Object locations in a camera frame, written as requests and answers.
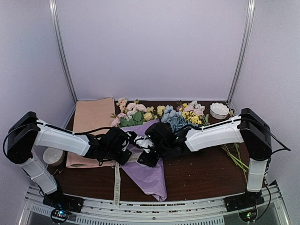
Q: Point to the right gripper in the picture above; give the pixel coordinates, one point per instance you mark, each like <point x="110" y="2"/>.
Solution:
<point x="147" y="161"/>

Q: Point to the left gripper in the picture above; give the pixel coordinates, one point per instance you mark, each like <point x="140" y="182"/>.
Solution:
<point x="122" y="160"/>

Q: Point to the purple pink wrapping paper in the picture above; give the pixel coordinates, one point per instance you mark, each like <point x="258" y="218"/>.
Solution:
<point x="151" y="180"/>

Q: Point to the beige ribbon strip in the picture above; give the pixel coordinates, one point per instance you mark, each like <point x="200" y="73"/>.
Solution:
<point x="117" y="183"/>

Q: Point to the pink rose stem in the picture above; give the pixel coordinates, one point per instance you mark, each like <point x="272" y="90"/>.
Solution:
<point x="131" y="114"/>

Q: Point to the yellow rose stem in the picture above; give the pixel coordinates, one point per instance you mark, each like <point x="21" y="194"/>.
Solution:
<point x="153" y="113"/>

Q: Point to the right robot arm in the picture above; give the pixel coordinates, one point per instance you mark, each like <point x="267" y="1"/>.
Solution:
<point x="248" y="129"/>

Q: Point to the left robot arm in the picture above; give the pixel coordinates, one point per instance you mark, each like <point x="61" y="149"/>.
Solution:
<point x="30" y="138"/>

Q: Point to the blue hydrangea flower stem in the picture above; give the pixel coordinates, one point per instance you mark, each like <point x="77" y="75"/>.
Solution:
<point x="174" y="118"/>

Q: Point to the small yellow flower spray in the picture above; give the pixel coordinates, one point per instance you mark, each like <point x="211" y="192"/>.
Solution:
<point x="231" y="150"/>

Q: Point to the white fluted dish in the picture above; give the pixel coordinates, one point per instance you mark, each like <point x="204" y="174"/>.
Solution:
<point x="219" y="111"/>

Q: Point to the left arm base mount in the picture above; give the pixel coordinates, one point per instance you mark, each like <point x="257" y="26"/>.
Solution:
<point x="63" y="208"/>

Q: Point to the front aluminium rail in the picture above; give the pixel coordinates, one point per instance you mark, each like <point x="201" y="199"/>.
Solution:
<point x="211" y="211"/>

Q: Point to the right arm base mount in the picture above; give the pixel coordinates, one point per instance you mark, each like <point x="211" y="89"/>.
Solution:
<point x="245" y="204"/>

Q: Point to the left aluminium frame post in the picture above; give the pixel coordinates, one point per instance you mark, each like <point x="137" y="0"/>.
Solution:
<point x="62" y="54"/>

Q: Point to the aluminium frame post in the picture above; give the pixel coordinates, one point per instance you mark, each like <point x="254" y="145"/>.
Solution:
<point x="243" y="49"/>
<point x="62" y="54"/>

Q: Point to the right aluminium frame post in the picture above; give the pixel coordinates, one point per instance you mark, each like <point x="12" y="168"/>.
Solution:
<point x="243" y="49"/>

